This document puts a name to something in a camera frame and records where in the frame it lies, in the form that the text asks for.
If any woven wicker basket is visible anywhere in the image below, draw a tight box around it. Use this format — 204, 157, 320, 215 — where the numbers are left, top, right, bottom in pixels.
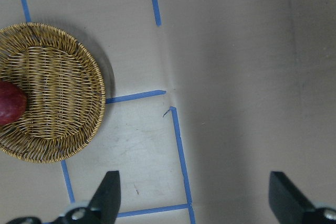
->
1, 23, 106, 163

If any red apple in basket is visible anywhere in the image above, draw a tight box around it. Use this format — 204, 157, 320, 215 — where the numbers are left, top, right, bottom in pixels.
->
1, 81, 27, 125

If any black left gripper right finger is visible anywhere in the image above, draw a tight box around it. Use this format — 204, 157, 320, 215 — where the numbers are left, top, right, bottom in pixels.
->
268, 171, 335, 224

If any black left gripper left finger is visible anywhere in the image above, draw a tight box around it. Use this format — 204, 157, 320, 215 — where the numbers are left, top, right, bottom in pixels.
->
56, 171, 121, 223

